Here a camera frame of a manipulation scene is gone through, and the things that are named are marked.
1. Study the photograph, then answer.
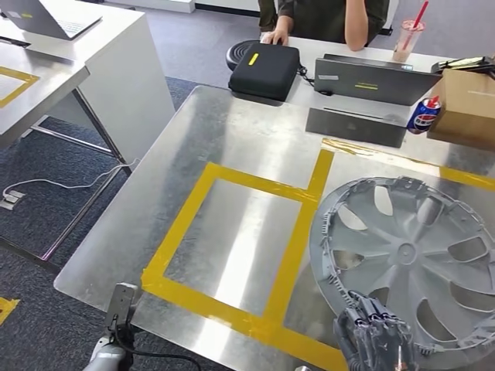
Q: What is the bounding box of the person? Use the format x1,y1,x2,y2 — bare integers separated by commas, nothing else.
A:
258,0,391,53

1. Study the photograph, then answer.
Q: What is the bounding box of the grey open laptop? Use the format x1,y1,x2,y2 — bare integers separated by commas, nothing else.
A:
314,53,442,107

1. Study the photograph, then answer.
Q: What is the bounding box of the red drinking straw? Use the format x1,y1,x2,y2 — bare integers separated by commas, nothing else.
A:
401,0,430,51

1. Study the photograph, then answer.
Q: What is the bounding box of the black flat tablet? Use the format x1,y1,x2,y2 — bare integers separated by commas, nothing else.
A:
0,36,32,50

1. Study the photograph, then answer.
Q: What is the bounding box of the clear plastic drink cup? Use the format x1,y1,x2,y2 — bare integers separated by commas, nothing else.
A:
391,19,426,64

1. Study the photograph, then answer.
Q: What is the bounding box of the grey floor power strip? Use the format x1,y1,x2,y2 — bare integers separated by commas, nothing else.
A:
0,189,26,212

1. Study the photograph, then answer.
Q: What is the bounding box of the black round stool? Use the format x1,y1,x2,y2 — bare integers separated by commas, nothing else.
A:
225,39,260,72

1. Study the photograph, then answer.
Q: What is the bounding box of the dark grey flat pad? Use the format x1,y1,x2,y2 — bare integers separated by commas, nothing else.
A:
305,106,407,149

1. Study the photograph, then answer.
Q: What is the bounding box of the person's right hand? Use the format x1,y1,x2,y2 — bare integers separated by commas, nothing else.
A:
261,28,289,47

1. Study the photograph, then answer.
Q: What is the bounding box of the metal top workbench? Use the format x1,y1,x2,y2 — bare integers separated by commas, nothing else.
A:
53,84,495,371

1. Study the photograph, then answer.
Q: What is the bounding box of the white plastic wheel cover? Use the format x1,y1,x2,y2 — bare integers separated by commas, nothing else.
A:
308,175,495,371

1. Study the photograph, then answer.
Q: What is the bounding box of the silver open laptop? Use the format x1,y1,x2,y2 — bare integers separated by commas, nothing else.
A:
0,0,104,42

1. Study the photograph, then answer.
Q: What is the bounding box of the white floor cable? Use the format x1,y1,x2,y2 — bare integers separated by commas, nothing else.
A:
2,158,141,202

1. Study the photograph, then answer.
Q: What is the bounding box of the black case yellow label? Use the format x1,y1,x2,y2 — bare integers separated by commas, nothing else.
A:
227,42,301,103

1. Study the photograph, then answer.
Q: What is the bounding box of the blue pepsi can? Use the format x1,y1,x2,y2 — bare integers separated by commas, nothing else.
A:
407,95,443,136

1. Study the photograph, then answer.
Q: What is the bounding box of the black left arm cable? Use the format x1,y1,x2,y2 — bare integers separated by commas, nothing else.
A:
109,315,203,371

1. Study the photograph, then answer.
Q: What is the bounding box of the brown cardboard box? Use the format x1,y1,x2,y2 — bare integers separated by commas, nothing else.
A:
426,67,495,152

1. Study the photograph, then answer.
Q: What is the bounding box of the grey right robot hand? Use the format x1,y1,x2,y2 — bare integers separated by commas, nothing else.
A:
333,291,421,371

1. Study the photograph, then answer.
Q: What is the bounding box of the white desk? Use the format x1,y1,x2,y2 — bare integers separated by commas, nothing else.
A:
258,36,495,152
0,0,175,166

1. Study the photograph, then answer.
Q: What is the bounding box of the black desk cable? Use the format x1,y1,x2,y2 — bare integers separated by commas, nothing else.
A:
296,62,334,97

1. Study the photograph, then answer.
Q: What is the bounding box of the small steel top table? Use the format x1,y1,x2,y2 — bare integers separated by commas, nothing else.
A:
0,40,133,263

